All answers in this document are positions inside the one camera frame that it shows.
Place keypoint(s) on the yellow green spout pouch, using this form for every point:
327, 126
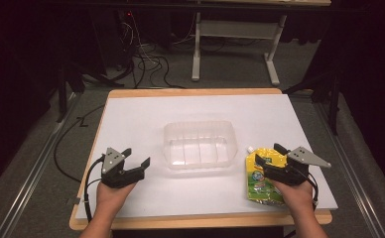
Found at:
258, 185

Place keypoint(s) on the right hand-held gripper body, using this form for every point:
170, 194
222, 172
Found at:
288, 175

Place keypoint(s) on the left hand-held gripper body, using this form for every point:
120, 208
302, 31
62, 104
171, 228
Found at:
112, 177

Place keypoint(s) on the clear plastic container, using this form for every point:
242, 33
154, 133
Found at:
200, 145

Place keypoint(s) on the person's right hand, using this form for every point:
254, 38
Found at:
296, 196

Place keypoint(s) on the person's left hand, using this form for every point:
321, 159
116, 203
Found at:
111, 198

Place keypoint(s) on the wooden table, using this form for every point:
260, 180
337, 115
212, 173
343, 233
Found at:
193, 91

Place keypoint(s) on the grey tape piece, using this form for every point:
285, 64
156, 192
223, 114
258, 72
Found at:
73, 200

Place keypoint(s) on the white board sheet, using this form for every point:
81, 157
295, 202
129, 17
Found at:
187, 195

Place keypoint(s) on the black stand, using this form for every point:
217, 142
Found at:
62, 95
333, 105

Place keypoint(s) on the white metal desk frame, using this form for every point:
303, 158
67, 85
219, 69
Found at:
236, 29

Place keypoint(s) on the metal floor rail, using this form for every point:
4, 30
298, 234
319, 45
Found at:
32, 180
346, 165

